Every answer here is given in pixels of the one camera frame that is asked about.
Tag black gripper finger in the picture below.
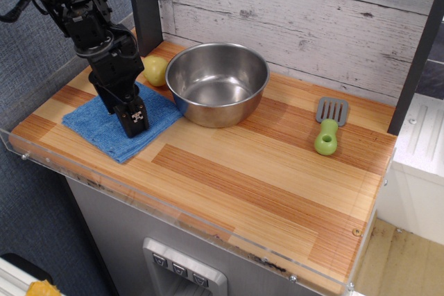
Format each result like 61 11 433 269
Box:
114 96 149 138
93 82 115 114

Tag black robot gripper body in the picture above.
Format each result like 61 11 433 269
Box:
74 24 144 106

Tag blue microfiber cloth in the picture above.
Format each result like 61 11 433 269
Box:
62 83 182 164

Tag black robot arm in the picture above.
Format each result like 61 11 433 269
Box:
1 0 149 138

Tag yellow toy potato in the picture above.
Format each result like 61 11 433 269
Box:
142 55 168 87

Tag stainless steel bowl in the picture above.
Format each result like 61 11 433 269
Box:
166 42 270 128

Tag silver toy fridge cabinet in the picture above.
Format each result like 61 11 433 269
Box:
67 180 314 295

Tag grey dispenser button panel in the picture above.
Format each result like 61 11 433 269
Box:
143 237 228 295

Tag yellow object bottom left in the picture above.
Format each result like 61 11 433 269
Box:
25 280 62 296

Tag black white bottom-left equipment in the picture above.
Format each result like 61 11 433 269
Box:
1 258 53 296

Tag grey green toy spatula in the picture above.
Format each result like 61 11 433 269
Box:
314 96 349 156

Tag white toy sink counter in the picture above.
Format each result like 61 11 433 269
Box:
376 94 443 244

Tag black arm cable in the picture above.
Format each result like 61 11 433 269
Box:
0 0 32 24

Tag dark right frame post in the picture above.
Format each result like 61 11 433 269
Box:
387 0 443 135

